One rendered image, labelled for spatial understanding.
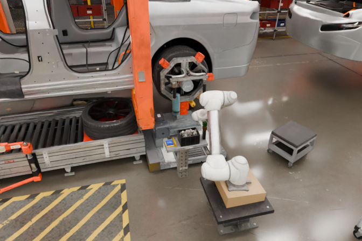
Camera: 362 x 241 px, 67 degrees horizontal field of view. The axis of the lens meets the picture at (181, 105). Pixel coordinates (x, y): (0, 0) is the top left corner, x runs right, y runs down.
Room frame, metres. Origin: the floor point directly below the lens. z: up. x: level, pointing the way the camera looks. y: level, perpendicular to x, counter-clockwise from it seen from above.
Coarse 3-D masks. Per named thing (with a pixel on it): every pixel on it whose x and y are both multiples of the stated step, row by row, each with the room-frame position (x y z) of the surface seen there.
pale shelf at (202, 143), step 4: (200, 136) 2.33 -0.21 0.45; (164, 140) 2.24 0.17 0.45; (172, 140) 2.25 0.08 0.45; (176, 140) 2.25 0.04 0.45; (200, 140) 2.25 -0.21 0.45; (204, 140) 2.25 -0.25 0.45; (164, 144) 2.20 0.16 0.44; (176, 144) 2.19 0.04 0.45; (196, 144) 2.19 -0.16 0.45; (200, 144) 2.19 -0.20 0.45; (204, 144) 2.19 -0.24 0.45; (168, 148) 2.12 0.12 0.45; (172, 148) 2.12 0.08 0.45; (176, 148) 2.12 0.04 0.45; (180, 148) 2.13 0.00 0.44; (184, 148) 2.14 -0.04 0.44; (188, 148) 2.15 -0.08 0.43; (168, 152) 2.09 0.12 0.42
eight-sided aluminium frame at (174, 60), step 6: (174, 60) 2.80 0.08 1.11; (180, 60) 2.82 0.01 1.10; (186, 60) 2.85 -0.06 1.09; (192, 60) 2.86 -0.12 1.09; (162, 72) 2.78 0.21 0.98; (162, 78) 2.78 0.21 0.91; (162, 84) 2.77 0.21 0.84; (162, 90) 2.76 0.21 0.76; (198, 90) 2.89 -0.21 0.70; (168, 96) 2.78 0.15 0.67; (186, 96) 2.89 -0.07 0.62; (192, 96) 2.87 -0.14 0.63
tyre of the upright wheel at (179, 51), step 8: (168, 48) 3.06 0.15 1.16; (176, 48) 3.00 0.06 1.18; (184, 48) 3.00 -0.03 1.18; (192, 48) 3.14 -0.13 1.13; (160, 56) 2.99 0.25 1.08; (168, 56) 2.88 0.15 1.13; (176, 56) 2.89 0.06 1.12; (184, 56) 2.92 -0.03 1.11; (152, 64) 3.04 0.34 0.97; (152, 72) 2.95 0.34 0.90; (152, 80) 3.02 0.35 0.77; (160, 88) 2.84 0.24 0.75
